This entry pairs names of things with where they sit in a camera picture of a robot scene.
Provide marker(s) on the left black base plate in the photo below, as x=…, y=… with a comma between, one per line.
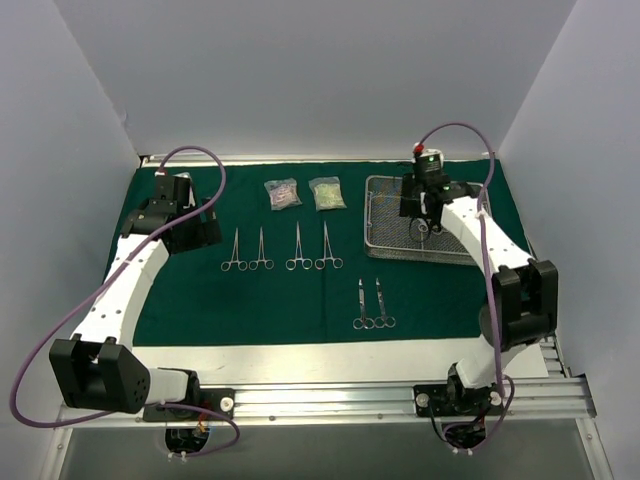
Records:
x=218, y=400

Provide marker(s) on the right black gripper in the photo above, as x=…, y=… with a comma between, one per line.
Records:
x=417, y=211

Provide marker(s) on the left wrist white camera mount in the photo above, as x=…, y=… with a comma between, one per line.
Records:
x=164, y=173

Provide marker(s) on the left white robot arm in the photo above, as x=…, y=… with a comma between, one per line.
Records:
x=96, y=368

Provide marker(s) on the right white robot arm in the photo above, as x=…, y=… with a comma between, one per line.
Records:
x=521, y=291

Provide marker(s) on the front aluminium rail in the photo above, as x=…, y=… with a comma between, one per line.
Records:
x=291, y=404

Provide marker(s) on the green gauze packet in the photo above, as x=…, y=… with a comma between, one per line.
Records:
x=327, y=193

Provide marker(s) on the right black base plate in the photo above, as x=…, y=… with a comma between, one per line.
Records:
x=443, y=401

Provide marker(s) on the steel scissors curved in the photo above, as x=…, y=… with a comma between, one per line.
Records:
x=383, y=320

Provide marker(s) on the clear packet with sutures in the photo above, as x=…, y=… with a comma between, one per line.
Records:
x=282, y=194

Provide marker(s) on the back aluminium rail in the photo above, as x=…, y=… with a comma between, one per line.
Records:
x=195, y=158

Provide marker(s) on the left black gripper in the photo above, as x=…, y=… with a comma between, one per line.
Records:
x=198, y=232

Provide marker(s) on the metal mesh instrument tray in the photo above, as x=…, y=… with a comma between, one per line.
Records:
x=389, y=236

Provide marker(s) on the green surgical drape cloth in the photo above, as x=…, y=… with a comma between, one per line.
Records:
x=193, y=303

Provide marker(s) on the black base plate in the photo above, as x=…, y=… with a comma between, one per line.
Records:
x=443, y=401
x=218, y=400

